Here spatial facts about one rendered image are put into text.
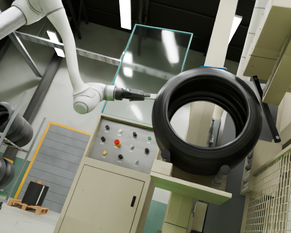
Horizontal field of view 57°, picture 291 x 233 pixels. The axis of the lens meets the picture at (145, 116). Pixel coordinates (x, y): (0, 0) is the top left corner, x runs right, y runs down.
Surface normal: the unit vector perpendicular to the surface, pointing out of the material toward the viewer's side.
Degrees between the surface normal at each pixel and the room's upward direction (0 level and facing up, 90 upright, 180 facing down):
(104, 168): 90
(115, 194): 90
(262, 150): 90
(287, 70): 162
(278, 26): 180
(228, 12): 90
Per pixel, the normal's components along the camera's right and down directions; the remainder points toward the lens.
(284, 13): -0.29, 0.89
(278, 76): -0.30, 0.73
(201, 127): -0.11, -0.40
